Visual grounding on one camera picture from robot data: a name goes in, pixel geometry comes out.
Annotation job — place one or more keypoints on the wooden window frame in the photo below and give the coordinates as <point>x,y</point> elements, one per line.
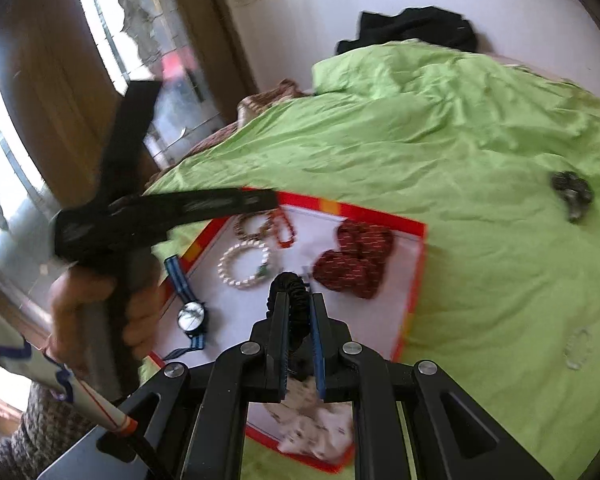
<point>50,85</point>

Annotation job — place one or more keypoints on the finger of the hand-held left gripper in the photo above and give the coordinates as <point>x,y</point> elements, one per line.
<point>132,120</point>
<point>205,207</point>

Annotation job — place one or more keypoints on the red polka dot scrunchie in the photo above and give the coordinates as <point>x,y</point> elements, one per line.
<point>355,265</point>

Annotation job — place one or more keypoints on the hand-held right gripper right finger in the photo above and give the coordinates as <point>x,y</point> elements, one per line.
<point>320,352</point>

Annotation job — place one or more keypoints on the white tray with red border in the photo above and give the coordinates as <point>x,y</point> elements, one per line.
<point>305,242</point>

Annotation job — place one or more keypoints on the black cloth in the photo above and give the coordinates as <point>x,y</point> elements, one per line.
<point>415,27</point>

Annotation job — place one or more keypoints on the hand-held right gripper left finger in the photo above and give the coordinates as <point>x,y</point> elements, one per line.
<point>281,350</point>

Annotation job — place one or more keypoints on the person's left forearm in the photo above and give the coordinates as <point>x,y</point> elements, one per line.
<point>40,430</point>

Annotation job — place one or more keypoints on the person's left hand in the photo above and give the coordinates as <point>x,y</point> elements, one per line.
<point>75,305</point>

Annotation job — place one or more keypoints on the dark green scrunchie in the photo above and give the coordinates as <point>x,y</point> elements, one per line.
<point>572,195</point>

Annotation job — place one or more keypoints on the white cherry print scrunchie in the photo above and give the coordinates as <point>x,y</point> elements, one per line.
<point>315,430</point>

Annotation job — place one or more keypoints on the green bed sheet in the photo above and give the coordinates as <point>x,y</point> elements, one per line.
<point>455,160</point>

